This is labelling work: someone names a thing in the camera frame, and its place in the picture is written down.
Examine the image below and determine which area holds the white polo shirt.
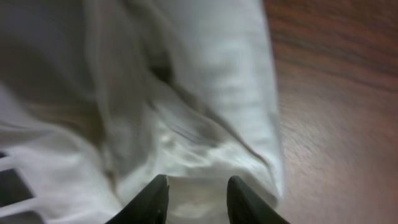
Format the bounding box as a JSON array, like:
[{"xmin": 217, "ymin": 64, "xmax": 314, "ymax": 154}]
[{"xmin": 1, "ymin": 0, "xmax": 285, "ymax": 223}]

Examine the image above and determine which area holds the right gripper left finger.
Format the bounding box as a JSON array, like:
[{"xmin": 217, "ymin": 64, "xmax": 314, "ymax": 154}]
[{"xmin": 106, "ymin": 175, "xmax": 169, "ymax": 224}]

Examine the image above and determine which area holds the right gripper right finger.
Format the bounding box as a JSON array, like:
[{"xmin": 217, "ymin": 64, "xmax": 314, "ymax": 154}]
[{"xmin": 226, "ymin": 175, "xmax": 290, "ymax": 224}]

